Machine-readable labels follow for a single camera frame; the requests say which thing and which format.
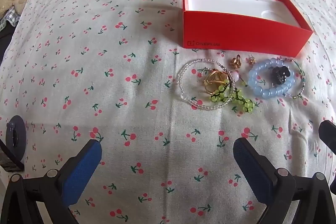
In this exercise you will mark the red cardboard box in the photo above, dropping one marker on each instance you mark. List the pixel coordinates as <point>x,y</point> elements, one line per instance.
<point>236,29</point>

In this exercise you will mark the plaid cloth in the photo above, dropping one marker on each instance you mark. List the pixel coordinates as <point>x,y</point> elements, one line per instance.
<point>9,18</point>

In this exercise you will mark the gold stud earring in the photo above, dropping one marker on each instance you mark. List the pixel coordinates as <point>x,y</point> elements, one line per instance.
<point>252,60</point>

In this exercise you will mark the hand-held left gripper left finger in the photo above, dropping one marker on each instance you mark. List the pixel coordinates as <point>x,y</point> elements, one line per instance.
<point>84,171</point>

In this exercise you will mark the black hair claw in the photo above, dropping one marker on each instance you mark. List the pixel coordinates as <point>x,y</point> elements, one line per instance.
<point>281,75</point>

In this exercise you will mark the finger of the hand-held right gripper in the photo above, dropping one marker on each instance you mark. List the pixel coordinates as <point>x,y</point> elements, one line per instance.
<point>328,134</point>

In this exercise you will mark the gold knot earring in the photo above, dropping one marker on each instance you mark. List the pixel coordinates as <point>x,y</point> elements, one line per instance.
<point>236,61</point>

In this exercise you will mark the black round device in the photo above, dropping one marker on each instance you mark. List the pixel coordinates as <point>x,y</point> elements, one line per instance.
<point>14,134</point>

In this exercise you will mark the cherry print tablecloth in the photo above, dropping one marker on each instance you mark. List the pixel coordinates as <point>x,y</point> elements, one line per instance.
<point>105,82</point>

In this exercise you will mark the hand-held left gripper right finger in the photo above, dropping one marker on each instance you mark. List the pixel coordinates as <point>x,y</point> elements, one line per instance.
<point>249,169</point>

